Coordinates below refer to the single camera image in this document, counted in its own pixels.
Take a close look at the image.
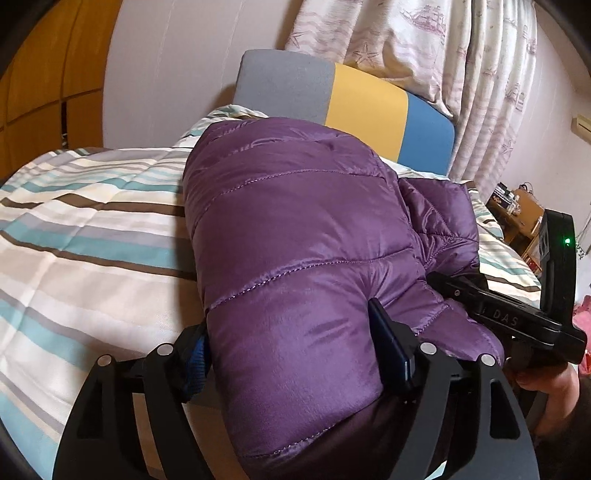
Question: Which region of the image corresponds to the row of dark books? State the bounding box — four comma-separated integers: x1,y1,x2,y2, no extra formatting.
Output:
492,182,520,208

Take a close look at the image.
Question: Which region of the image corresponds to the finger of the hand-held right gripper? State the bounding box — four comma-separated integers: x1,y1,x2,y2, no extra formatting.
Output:
427,271,485,319

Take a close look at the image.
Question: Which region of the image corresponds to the wooden nightstand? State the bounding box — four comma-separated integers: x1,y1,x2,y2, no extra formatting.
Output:
489,185,546,273

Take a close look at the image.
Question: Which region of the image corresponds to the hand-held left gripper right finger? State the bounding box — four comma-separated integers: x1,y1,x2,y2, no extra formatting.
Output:
367,298,541,480

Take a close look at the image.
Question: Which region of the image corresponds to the white printed curtain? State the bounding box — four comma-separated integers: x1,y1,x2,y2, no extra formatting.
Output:
284,0,539,195

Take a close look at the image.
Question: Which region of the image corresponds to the wooden wardrobe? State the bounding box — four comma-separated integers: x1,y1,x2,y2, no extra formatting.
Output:
0,0,123,181

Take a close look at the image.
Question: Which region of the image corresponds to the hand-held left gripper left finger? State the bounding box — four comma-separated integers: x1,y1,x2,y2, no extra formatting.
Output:
54,323,218,480

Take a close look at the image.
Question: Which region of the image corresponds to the purple quilted down jacket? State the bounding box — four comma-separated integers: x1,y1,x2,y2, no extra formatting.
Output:
182,116,509,480

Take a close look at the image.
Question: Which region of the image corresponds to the striped duvet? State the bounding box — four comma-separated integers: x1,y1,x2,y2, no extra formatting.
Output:
0,105,541,480

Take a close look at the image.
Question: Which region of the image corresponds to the grey yellow blue headboard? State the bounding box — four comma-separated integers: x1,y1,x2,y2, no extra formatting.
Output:
233,49,458,178

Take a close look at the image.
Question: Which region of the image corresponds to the person's right forearm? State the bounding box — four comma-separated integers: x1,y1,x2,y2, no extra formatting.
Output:
536,392,587,437

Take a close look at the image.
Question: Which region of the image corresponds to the person's right hand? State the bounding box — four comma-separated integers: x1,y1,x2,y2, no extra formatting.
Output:
513,364,581,398

